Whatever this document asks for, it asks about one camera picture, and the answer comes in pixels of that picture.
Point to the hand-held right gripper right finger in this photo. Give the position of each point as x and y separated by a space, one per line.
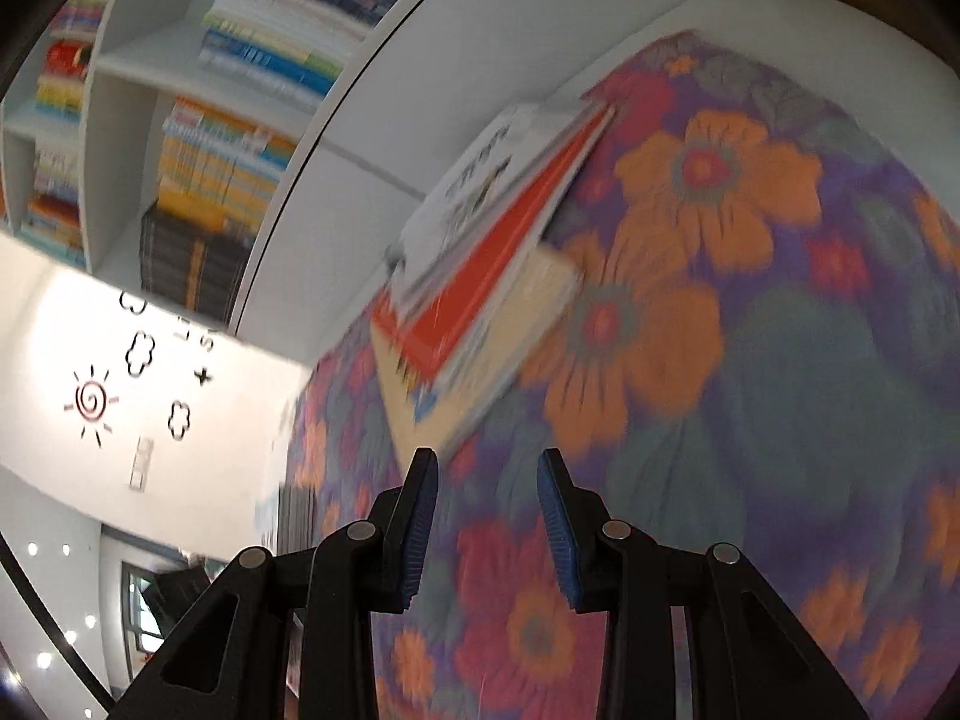
559 540

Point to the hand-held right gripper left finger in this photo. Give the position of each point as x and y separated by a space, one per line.
420 532

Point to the red and white book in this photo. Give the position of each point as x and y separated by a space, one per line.
487 270

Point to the row of black books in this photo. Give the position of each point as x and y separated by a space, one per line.
195 262

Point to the row of yellow books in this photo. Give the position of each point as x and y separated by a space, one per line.
217 165

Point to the row of white blue books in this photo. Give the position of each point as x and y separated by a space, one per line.
285 37

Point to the row of mixed colourful books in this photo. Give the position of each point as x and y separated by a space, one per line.
56 90

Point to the window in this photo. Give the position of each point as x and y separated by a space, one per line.
142 641

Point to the floral blanket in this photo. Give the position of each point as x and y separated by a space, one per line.
750 390

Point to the white bookshelf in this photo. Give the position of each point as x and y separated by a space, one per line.
352 165

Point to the white wall switch panel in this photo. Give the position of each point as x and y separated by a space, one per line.
140 463

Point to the black cloud wall decal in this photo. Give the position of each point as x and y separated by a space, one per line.
133 305
180 420
140 352

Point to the red sun wall decal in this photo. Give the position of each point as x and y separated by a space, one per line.
91 400

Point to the black star wall decal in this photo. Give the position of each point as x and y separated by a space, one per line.
202 377

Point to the black lettering wall decal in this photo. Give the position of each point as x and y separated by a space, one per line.
202 341

